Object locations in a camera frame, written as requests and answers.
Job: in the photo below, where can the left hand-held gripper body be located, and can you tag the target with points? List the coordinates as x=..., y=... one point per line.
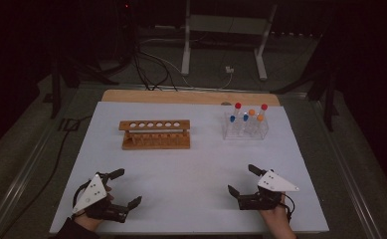
x=90, y=194

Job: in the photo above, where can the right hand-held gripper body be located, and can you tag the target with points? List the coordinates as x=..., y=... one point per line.
x=274, y=182

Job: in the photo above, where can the clear acrylic test tube rack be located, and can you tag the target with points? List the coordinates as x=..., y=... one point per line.
x=229, y=134

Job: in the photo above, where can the wooden test tube rack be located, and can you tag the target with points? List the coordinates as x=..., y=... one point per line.
x=154, y=144

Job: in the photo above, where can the orange cap test tube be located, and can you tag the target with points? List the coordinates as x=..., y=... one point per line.
x=251, y=112
x=260, y=117

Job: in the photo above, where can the blue cap test tube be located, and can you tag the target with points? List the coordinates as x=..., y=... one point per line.
x=245, y=117
x=232, y=119

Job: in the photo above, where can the red cap test tube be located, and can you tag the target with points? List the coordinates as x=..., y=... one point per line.
x=264, y=107
x=237, y=105

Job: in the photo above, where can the person's left hand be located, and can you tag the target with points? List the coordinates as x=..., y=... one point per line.
x=85, y=222

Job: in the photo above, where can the person's right hand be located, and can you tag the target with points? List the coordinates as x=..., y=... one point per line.
x=277, y=219

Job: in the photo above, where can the white table mat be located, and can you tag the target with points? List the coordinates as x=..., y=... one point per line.
x=194, y=172

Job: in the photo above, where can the round grey table grommet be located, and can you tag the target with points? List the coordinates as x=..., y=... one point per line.
x=226, y=103

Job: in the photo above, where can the black tripod stand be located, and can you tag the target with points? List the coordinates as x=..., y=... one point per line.
x=328, y=109
x=55, y=96

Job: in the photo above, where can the white plug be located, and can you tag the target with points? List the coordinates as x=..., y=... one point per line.
x=229, y=69

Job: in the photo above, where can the grey metal stand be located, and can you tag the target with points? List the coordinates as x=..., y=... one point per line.
x=185, y=59

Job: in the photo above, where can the small black floor frame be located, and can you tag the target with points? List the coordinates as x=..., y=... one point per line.
x=61, y=124

